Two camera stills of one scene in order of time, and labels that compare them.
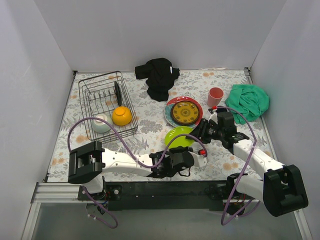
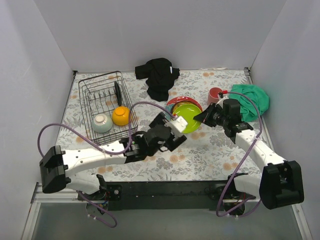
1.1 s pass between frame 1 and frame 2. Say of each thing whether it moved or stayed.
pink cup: stayed
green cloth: stayed
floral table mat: stayed
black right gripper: moved
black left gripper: moved
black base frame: stayed
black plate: stayed
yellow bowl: stayed
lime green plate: moved
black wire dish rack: stayed
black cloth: stayed
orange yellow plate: moved
